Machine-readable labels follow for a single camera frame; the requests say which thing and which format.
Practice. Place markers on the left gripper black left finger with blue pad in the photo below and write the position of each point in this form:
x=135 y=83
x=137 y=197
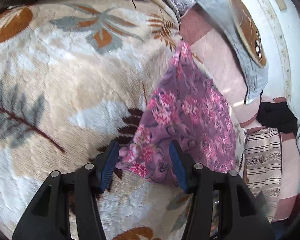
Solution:
x=47 y=215

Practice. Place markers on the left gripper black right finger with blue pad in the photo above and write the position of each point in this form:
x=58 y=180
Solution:
x=223 y=207

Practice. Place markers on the purple pink floral garment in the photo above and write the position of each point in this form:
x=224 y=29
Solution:
x=186 y=107

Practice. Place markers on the striped beige pillow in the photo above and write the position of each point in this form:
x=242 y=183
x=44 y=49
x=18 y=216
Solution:
x=263 y=166

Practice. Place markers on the black cloth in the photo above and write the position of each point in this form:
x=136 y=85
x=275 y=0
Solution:
x=277 y=115

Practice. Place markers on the cream leaf-pattern fleece blanket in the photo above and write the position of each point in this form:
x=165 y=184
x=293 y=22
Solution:
x=74 y=75

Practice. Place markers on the pink quilted bedsheet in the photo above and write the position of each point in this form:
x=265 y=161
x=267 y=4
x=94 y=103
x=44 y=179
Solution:
x=211 y=48

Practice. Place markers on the grey quilted pillow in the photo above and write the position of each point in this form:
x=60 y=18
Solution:
x=236 y=22

